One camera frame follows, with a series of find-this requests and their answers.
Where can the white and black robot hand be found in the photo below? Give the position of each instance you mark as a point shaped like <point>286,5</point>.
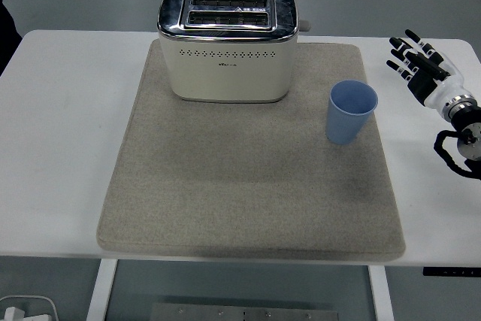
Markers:
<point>445,86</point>

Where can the light blue plastic cup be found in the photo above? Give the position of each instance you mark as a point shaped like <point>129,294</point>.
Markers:
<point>343,125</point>

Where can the black table control panel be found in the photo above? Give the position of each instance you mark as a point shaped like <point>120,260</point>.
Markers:
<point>451,271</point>

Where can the white table leg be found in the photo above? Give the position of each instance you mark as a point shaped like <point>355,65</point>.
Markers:
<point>99,291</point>
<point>381,294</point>

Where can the cream and chrome toaster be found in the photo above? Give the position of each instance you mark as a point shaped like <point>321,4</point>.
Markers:
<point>225,73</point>

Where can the beige fabric table mat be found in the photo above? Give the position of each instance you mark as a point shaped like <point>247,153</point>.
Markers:
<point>225,185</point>

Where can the grey metal plate with screws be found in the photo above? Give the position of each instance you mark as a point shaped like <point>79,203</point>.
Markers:
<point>244,313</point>

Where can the person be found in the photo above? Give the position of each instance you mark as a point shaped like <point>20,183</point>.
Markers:
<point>6,35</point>

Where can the white plug block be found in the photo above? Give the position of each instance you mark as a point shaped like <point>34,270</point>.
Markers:
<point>13,314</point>

